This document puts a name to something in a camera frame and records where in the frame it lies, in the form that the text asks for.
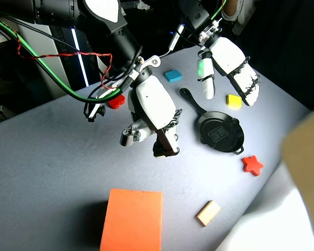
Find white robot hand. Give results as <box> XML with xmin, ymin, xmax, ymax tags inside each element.
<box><xmin>120</xmin><ymin>74</ymin><xmax>183</xmax><ymax>158</ymax></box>
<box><xmin>197</xmin><ymin>36</ymin><xmax>262</xmax><ymax>107</ymax></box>

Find metal tongs with white handles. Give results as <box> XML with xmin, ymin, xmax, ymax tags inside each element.
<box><xmin>119</xmin><ymin>128</ymin><xmax>141</xmax><ymax>147</ymax></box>

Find black cast iron skillet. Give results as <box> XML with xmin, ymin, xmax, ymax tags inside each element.
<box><xmin>179</xmin><ymin>87</ymin><xmax>245</xmax><ymax>155</ymax></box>

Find blue block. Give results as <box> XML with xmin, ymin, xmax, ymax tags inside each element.
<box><xmin>164</xmin><ymin>69</ymin><xmax>183</xmax><ymax>84</ymax></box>

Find red heart block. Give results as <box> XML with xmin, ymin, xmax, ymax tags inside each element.
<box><xmin>107</xmin><ymin>94</ymin><xmax>126</xmax><ymax>109</ymax></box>

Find person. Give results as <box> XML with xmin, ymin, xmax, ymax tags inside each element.
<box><xmin>221</xmin><ymin>0</ymin><xmax>256</xmax><ymax>35</ymax></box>

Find yellow block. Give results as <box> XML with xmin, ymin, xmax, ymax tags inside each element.
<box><xmin>226</xmin><ymin>94</ymin><xmax>243</xmax><ymax>110</ymax></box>

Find grey table cloth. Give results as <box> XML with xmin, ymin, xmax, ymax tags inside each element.
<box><xmin>0</xmin><ymin>45</ymin><xmax>312</xmax><ymax>251</ymax></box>

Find red star block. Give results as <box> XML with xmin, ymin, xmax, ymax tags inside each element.
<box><xmin>241</xmin><ymin>155</ymin><xmax>264</xmax><ymax>177</ymax></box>

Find orange box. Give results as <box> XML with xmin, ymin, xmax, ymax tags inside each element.
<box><xmin>99</xmin><ymin>188</ymin><xmax>164</xmax><ymax>251</ymax></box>

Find beige blurred board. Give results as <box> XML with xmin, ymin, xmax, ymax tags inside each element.
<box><xmin>281</xmin><ymin>100</ymin><xmax>314</xmax><ymax>251</ymax></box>

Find light wooden block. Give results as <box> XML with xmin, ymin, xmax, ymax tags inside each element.
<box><xmin>195</xmin><ymin>200</ymin><xmax>221</xmax><ymax>227</ymax></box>

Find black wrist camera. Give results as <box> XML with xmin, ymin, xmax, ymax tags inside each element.
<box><xmin>83</xmin><ymin>103</ymin><xmax>107</xmax><ymax>123</ymax></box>

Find white adapter with cable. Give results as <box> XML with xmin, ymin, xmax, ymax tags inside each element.
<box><xmin>158</xmin><ymin>22</ymin><xmax>186</xmax><ymax>60</ymax></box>

